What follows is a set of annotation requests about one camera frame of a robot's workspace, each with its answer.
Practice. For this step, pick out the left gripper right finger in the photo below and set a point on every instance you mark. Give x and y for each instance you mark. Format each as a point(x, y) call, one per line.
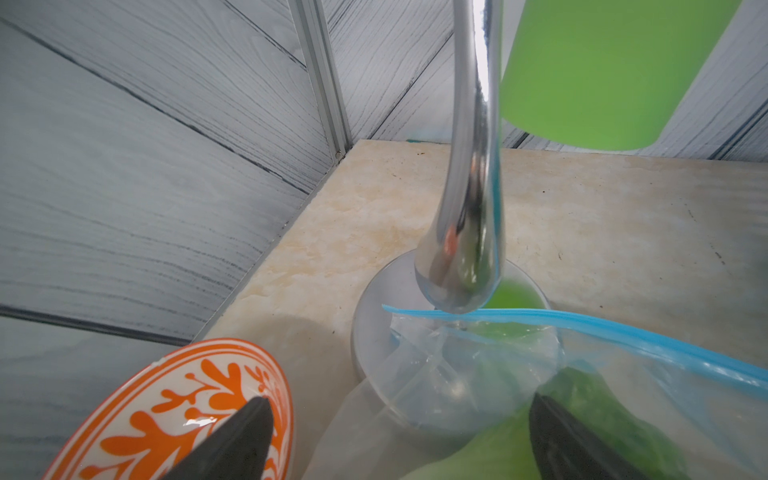
point(564, 448)

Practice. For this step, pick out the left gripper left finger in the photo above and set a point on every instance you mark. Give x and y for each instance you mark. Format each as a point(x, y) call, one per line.
point(238, 449)

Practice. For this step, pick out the chinese cabbage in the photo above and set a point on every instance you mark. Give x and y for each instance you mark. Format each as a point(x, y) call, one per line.
point(504, 451)

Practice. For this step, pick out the clear zipper bag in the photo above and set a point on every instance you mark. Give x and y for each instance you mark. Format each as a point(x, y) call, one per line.
point(713, 407)

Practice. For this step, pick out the orange patterned small dish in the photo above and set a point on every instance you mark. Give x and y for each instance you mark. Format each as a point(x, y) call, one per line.
point(162, 413)

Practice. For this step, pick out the green plastic goblet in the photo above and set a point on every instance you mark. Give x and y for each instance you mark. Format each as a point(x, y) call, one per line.
point(607, 75)

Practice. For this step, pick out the left metal frame post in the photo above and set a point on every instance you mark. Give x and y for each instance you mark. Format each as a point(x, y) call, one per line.
point(312, 29)

